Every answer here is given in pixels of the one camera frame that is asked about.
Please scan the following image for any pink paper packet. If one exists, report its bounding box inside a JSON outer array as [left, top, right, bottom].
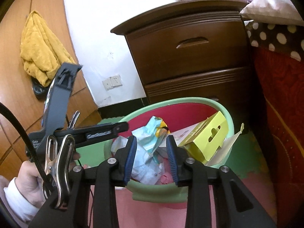
[[160, 171, 175, 186]]

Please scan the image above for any dark wooden nightstand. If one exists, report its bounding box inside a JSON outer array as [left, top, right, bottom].
[[110, 0, 256, 133]]

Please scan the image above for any light wooden wardrobe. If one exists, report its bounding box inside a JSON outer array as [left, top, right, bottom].
[[0, 0, 102, 171]]

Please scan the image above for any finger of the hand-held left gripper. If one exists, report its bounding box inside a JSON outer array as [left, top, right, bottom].
[[84, 122, 129, 141]]

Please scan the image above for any crumpled white tissue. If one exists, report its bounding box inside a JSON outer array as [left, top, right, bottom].
[[111, 135, 131, 158]]

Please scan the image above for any person's left hand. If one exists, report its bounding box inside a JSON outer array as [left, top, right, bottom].
[[19, 160, 48, 207]]

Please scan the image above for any yellow-green and white box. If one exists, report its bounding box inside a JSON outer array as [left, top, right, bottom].
[[170, 110, 229, 165]]

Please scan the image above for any red blanket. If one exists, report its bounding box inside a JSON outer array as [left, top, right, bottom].
[[252, 46, 304, 228]]

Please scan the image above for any pale pink pillow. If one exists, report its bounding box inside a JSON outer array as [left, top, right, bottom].
[[239, 0, 304, 25]]

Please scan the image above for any cream cardboard sheet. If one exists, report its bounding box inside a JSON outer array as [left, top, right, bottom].
[[207, 123, 245, 168]]

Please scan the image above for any black cable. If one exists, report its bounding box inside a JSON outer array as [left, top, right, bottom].
[[0, 102, 56, 193]]

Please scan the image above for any white wall socket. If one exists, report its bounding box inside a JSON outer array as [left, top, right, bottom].
[[102, 74, 123, 91]]

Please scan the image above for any yellow towel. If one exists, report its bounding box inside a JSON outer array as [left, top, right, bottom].
[[20, 10, 76, 87]]

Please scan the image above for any person's left forearm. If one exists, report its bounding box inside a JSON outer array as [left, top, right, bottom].
[[0, 174, 41, 228]]

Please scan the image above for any pink foam mat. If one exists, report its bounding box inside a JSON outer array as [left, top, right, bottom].
[[78, 164, 277, 228]]

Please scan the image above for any light blue wipes pack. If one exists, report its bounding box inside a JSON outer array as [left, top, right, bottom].
[[132, 116, 171, 186]]

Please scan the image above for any brown polka dot blanket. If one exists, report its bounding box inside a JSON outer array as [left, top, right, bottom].
[[245, 20, 304, 61]]

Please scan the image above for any metal spring clip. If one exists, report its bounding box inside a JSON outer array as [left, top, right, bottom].
[[68, 110, 80, 130], [42, 134, 76, 209]]

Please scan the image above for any red bin with green rim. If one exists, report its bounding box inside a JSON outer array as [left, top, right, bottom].
[[104, 97, 235, 203]]

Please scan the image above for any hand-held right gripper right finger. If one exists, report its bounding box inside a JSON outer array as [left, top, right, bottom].
[[166, 135, 277, 228]]

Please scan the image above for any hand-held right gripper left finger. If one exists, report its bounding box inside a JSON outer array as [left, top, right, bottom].
[[28, 136, 138, 228]]

